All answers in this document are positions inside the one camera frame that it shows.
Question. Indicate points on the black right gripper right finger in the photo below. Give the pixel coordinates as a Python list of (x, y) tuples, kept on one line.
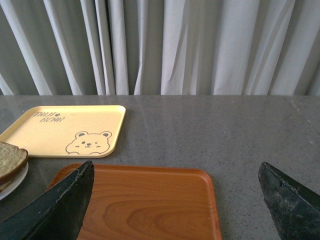
[(294, 208)]

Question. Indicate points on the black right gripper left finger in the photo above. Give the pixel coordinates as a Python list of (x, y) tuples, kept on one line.
[(57, 214)]

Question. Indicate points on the white round plate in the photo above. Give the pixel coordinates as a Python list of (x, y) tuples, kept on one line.
[(15, 183)]

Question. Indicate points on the bread slice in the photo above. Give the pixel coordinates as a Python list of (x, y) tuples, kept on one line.
[(5, 186), (12, 161)]

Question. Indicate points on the brown wooden tray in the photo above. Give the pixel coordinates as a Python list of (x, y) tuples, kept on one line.
[(151, 203)]

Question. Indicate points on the yellow bear tray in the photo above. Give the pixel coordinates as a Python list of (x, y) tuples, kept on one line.
[(74, 131)]

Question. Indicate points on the grey white curtain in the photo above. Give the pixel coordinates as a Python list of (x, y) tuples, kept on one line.
[(160, 47)]

